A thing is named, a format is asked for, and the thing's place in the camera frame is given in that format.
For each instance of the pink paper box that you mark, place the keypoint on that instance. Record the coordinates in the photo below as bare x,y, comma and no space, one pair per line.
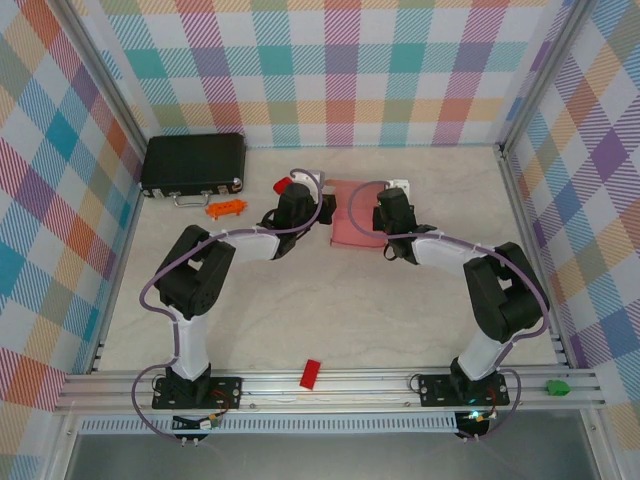
352,225

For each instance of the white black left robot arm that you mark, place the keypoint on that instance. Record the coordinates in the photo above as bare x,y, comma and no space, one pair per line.
194,345

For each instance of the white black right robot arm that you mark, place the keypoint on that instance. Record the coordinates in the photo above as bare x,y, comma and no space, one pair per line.
480,355

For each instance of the small red object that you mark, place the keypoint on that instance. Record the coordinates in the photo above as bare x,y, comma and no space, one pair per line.
281,185

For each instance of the orange plastic toy block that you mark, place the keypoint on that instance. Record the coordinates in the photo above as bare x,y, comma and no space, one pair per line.
227,209

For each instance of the black carrying case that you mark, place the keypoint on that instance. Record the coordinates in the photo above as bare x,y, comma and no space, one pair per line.
192,160

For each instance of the red rectangular block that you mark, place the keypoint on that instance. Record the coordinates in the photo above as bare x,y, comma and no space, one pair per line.
310,374

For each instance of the green plastic connector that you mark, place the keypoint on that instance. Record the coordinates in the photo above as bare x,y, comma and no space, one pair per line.
557,388

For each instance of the grey metal panel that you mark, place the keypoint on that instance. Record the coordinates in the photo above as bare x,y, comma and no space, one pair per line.
325,460

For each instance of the aluminium side rail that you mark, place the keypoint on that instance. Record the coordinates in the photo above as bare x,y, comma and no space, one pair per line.
118,255
527,225

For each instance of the aluminium mounting rail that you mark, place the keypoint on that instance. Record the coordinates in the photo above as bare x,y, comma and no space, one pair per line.
350,395

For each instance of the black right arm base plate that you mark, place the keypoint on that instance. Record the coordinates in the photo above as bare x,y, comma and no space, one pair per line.
432,392

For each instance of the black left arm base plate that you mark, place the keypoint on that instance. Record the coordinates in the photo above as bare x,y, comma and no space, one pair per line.
227,392

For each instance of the aluminium frame post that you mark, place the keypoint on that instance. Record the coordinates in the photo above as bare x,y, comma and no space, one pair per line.
102,65
548,65

